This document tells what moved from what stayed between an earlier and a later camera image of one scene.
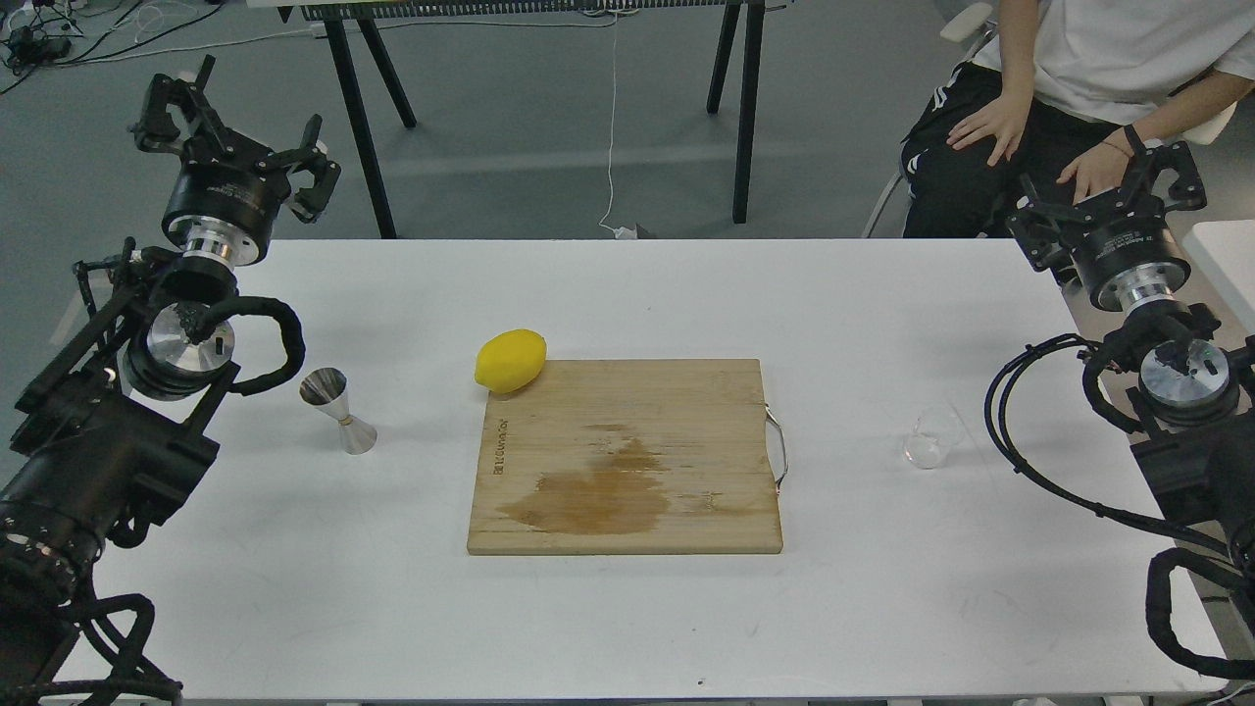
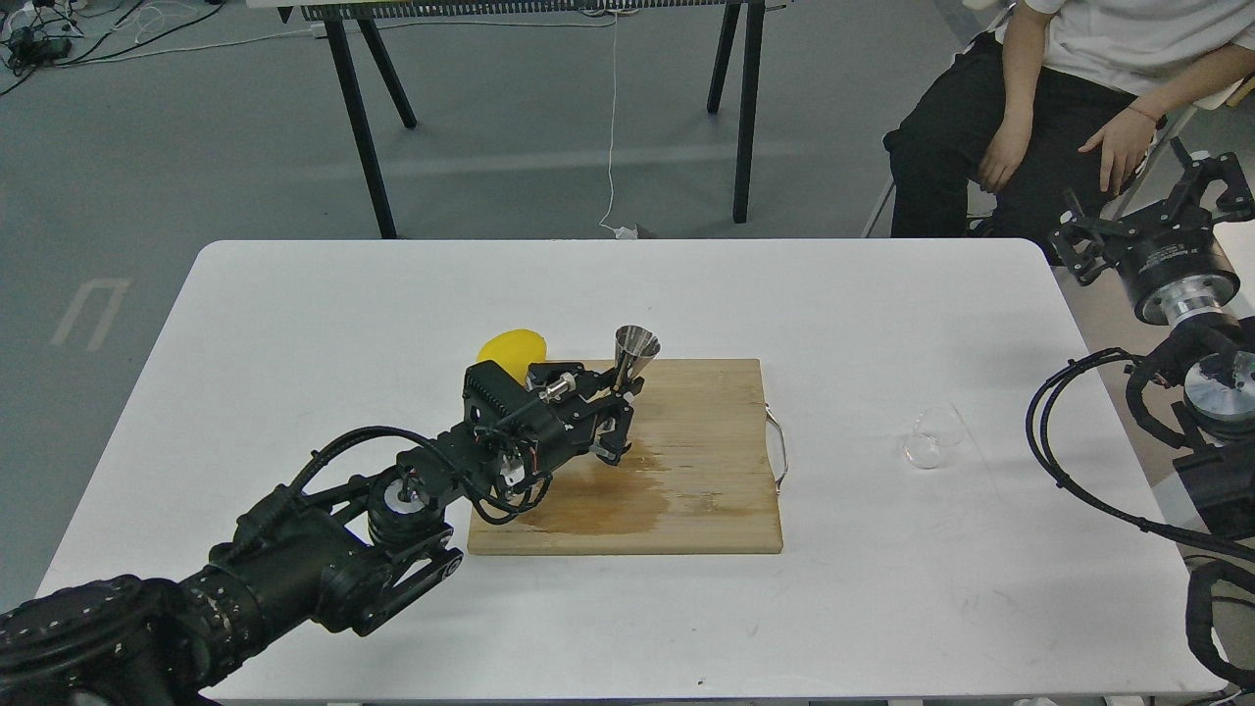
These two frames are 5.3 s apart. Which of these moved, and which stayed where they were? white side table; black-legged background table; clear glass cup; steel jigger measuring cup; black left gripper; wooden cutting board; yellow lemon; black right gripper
Moved: steel jigger measuring cup; black left gripper; black right gripper
Stayed: white side table; yellow lemon; black-legged background table; clear glass cup; wooden cutting board
